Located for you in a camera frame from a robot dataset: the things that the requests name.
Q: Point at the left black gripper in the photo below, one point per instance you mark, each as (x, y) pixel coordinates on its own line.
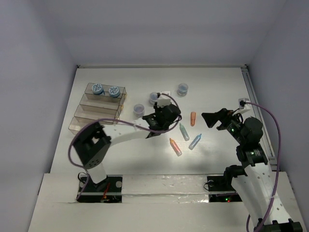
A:
(154, 121)

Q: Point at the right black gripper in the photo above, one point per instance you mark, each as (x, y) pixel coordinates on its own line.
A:
(223, 115)

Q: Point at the clear paperclip jar small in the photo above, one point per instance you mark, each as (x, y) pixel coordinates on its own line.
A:
(138, 110)

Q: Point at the blue lid jar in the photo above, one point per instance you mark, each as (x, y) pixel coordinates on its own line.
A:
(114, 91)
(97, 89)

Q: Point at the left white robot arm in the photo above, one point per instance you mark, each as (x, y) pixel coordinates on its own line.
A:
(92, 142)

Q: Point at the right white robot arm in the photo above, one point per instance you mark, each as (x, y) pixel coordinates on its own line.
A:
(251, 180)

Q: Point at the orange highlighter cap large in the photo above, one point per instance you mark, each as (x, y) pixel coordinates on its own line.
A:
(193, 118)

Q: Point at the orange highlighter pen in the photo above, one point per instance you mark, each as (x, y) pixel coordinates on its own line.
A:
(175, 147)

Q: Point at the green highlighter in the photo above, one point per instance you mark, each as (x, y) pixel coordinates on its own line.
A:
(184, 132)

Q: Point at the blue clear highlighter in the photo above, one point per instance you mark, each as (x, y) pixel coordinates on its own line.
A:
(195, 142)

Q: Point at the blue lid jar in bin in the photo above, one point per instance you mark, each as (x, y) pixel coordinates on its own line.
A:
(97, 89)

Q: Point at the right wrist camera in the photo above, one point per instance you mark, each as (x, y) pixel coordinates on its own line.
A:
(244, 106)

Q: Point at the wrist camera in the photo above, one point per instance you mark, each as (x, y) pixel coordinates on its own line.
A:
(244, 106)
(163, 98)

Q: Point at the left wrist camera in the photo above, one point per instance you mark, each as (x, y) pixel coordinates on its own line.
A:
(163, 98)

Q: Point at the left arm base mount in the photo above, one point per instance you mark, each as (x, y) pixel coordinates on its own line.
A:
(107, 191)

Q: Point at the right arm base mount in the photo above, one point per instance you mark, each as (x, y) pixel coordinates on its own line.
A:
(220, 192)

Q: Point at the aluminium rail right edge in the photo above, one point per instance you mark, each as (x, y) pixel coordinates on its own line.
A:
(266, 142)

